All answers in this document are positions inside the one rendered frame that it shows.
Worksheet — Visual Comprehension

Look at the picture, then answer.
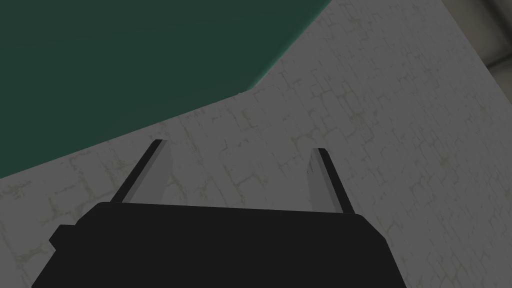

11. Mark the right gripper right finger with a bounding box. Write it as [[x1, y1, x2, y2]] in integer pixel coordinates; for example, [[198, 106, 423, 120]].
[[306, 147, 356, 215]]

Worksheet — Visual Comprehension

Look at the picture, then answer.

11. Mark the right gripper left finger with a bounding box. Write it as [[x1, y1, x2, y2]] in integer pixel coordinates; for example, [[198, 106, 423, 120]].
[[109, 138, 174, 205]]

